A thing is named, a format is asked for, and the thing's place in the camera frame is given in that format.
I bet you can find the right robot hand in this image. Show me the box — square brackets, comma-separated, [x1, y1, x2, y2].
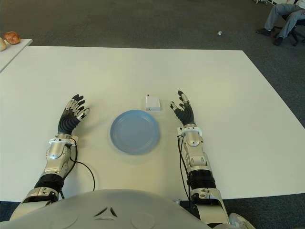
[169, 90, 197, 129]

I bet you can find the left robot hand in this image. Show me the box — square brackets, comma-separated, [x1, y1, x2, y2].
[57, 94, 92, 137]

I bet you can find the white charger block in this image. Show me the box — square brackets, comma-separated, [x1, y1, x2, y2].
[145, 94, 163, 112]

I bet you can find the blue plate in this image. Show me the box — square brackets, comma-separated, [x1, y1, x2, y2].
[110, 109, 163, 156]

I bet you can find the white side table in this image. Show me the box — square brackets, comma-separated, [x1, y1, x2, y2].
[0, 39, 33, 73]

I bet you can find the reddish brown bread roll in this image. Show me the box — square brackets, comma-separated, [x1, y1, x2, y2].
[3, 31, 21, 45]

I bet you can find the grey robot torso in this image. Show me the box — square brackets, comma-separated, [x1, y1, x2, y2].
[0, 188, 210, 229]

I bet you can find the white robot foot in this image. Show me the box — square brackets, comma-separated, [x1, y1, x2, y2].
[228, 212, 257, 229]

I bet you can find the seated person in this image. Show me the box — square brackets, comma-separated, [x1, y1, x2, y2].
[256, 0, 305, 46]

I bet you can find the black office chair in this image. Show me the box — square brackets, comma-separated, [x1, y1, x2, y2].
[271, 13, 305, 47]

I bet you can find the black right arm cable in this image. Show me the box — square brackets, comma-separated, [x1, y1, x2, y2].
[176, 135, 191, 201]

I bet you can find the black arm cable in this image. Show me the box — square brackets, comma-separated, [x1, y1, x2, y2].
[59, 139, 96, 200]
[176, 135, 191, 201]

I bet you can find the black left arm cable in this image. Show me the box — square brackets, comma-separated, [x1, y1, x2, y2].
[59, 139, 96, 200]

